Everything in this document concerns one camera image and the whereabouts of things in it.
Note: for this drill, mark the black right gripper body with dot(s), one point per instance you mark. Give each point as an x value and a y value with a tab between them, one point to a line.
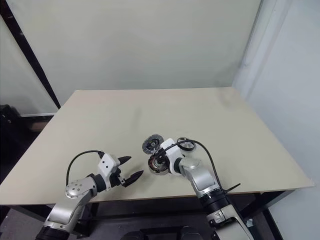
161	157

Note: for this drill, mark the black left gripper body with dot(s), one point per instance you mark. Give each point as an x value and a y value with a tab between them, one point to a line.
117	178

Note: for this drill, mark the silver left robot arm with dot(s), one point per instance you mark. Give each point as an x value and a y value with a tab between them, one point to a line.
75	190

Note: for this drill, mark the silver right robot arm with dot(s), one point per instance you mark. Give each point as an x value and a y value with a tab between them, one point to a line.
200	175

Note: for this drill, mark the spoked metal rotor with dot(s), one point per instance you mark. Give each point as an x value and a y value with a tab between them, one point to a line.
151	143

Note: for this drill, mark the silver motor lid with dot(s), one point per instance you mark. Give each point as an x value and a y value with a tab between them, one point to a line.
188	146

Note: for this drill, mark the dark rounded shape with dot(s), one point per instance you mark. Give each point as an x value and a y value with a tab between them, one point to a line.
190	233

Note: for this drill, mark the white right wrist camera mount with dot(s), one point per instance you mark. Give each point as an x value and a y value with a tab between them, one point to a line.
172	150

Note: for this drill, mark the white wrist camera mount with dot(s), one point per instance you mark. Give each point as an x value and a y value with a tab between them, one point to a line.
172	150
107	163

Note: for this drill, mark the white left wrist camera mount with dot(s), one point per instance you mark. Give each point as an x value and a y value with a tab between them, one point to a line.
107	163

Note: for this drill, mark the black table frame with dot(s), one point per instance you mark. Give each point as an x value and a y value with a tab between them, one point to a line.
175	202

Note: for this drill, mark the black diagonal frame post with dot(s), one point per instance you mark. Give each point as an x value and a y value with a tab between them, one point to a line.
25	47

